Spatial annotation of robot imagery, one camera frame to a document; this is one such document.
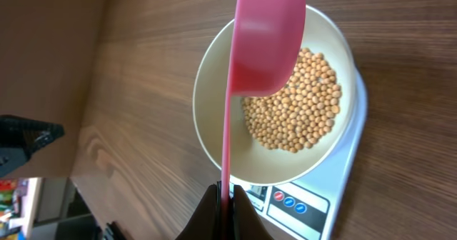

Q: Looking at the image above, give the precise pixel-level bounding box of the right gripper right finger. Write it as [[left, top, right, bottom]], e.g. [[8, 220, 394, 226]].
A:
[[232, 185, 273, 240]]

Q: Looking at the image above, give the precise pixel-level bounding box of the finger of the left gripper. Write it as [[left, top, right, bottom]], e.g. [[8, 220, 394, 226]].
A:
[[1, 115, 65, 177]]

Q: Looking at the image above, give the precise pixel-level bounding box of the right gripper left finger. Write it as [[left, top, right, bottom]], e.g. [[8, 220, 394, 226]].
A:
[[176, 184, 220, 240]]

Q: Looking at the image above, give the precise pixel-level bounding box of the pink plastic measuring scoop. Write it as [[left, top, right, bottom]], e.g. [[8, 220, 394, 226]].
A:
[[220, 0, 307, 212]]

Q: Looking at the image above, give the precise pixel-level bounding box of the white digital kitchen scale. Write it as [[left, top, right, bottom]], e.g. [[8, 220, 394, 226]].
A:
[[228, 68, 368, 240]]

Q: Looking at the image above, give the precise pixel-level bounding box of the white bowl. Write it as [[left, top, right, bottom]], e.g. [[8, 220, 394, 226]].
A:
[[193, 6, 367, 186]]

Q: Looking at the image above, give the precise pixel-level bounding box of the soybeans pile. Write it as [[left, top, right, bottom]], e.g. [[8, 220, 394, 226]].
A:
[[242, 48, 343, 153]]

